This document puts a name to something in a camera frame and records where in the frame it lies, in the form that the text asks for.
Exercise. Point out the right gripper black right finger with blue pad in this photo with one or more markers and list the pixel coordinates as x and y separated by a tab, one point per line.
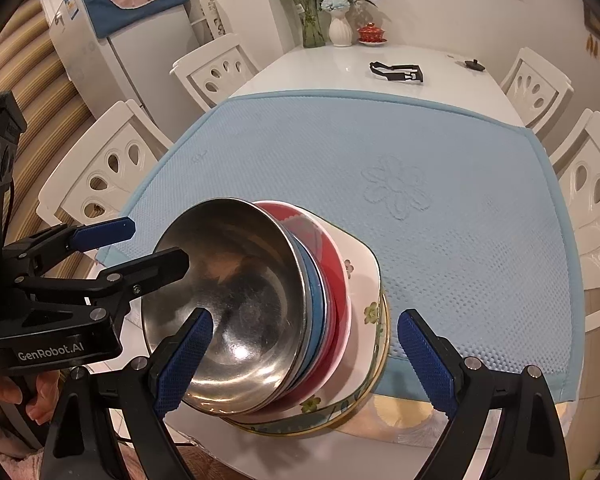
528	443

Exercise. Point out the blue steel bowl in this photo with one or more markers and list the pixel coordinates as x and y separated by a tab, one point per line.
265	296

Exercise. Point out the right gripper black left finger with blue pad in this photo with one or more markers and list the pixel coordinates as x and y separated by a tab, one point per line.
82	443

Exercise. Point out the white decorative shelf ornament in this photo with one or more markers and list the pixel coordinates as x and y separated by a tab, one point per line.
207	21

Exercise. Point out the white chair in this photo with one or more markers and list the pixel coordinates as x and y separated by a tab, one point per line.
576	162
100	172
213	72
539	91

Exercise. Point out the hexagonal floral plate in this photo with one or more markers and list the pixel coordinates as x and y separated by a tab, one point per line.
362	272

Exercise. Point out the white refrigerator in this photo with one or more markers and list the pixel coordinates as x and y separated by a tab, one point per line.
133	63

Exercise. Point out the small black lid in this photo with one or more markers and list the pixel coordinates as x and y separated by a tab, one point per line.
474	65

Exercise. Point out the white chair far left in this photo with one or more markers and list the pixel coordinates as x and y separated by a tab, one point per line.
213	72

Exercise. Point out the green glass vase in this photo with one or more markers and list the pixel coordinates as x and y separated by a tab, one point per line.
312	35

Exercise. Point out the person's left hand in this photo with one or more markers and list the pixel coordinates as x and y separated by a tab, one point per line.
41	408

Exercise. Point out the white ribbed vase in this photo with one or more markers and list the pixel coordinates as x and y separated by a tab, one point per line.
340	31

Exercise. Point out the white chair near right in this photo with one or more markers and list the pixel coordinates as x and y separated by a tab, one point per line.
576	162

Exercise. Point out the white chair near left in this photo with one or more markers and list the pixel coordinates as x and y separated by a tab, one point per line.
100	172

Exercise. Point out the white chair far right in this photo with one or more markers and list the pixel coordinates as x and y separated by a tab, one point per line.
539	91

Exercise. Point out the round sunflower plate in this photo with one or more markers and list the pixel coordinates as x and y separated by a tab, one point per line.
345	391

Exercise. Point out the light blue table mat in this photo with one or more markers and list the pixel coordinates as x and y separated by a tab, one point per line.
463	213

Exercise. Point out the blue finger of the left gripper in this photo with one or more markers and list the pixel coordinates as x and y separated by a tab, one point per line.
102	234

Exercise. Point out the magenta steel bowl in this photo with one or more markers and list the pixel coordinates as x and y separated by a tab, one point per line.
312	233

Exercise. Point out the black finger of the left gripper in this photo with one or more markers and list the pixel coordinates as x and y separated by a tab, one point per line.
138	277

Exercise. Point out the red lidded tea cup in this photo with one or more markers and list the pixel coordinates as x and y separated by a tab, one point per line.
371	35

